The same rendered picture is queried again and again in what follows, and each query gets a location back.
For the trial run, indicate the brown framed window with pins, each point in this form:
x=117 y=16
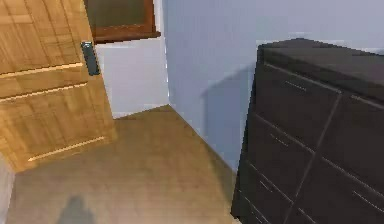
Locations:
x=121 y=16

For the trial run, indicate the dark brown chest of drawers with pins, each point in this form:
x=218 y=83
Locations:
x=313 y=140

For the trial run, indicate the light wooden room door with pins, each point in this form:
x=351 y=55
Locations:
x=43 y=110

